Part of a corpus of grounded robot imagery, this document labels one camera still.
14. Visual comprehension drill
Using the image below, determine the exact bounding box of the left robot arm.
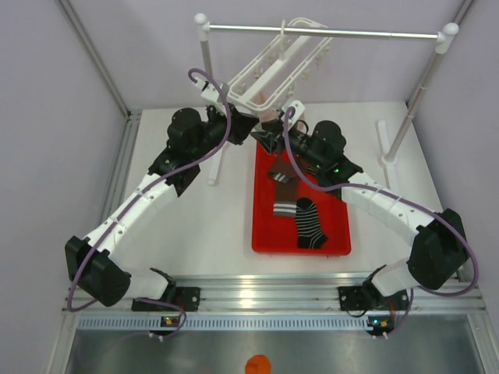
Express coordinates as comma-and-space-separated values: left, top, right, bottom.
65, 105, 260, 309

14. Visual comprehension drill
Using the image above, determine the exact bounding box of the pale pink sock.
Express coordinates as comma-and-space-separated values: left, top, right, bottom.
253, 92, 278, 124

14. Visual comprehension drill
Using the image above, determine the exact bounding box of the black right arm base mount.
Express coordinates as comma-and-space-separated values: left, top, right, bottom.
338, 286, 409, 316

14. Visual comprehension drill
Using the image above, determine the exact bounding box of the white rack base foot left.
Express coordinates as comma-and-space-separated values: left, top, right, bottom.
207, 150, 223, 185

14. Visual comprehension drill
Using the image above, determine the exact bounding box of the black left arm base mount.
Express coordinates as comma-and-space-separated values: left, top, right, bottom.
131, 287, 201, 312

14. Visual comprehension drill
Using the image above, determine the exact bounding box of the red plastic tray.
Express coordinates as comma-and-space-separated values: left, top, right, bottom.
251, 145, 352, 256

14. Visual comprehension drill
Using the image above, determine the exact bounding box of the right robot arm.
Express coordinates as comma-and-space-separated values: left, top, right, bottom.
252, 120, 470, 309

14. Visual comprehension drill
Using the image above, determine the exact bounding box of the black striped sock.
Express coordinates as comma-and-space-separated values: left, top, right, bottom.
307, 165, 318, 175
295, 197, 328, 249

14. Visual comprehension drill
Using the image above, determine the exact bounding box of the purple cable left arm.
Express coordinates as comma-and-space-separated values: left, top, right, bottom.
67, 68, 234, 314

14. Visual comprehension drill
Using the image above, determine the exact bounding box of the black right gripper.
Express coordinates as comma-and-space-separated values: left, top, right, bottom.
252, 118, 326, 170

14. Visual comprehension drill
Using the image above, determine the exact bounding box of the black striped sock lower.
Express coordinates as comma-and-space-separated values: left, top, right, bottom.
295, 197, 328, 249

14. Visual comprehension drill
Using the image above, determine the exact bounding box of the aluminium mounting rail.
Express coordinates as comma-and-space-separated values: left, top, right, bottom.
61, 272, 487, 312

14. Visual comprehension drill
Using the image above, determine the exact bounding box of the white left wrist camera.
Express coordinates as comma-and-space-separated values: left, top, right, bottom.
194, 79, 229, 110

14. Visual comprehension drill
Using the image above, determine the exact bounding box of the white drying rack frame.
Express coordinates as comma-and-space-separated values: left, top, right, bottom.
193, 12, 461, 167

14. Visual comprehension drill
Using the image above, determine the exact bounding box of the brown sock striped cuff long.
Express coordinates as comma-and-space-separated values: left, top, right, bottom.
272, 172, 299, 217

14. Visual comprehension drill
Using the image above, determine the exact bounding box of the orange round object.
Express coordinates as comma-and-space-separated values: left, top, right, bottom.
244, 355, 272, 374

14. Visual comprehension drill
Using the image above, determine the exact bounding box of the white clip sock hanger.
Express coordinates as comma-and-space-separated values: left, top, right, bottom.
227, 17, 332, 114

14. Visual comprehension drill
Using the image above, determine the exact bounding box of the black striped sock upper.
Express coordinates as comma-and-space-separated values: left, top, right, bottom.
307, 165, 318, 175

